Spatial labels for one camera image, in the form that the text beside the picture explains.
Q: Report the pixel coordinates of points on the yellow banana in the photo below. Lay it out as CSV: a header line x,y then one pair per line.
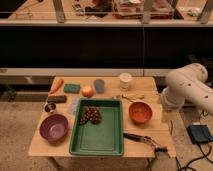
x,y
130,97

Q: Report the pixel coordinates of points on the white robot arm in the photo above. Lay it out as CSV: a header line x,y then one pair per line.
x,y
187,83

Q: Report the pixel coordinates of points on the green plastic tray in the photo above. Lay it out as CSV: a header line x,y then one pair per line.
x,y
102,139

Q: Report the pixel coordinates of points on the red tray on shelf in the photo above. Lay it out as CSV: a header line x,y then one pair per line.
x,y
161,9

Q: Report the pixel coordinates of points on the grey blue cup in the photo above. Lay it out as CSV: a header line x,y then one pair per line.
x,y
99,85

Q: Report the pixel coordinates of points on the red yellow apple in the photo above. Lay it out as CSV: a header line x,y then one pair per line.
x,y
87,91

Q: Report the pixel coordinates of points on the white paper cup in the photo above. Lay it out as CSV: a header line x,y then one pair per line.
x,y
125,80

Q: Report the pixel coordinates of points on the dark grape bunch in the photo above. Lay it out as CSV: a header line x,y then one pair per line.
x,y
91,114

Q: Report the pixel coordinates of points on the clear plastic bag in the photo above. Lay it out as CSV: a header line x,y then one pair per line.
x,y
72,108

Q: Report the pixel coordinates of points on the green sponge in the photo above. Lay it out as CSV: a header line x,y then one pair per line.
x,y
71,88

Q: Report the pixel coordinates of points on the orange bowl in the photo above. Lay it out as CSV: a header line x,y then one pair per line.
x,y
140,112

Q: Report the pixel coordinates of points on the orange carrot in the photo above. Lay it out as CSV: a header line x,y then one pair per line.
x,y
56,86

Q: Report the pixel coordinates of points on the black rectangular block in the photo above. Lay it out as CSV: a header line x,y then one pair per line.
x,y
57,99

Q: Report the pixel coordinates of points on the small metal cup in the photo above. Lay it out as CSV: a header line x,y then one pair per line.
x,y
50,107

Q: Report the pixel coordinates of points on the wooden table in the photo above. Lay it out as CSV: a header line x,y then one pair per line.
x,y
156,129

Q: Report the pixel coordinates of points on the purple bowl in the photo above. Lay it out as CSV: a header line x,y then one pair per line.
x,y
54,127

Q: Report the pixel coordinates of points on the black power box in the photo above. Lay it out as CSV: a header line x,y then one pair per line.
x,y
199,134

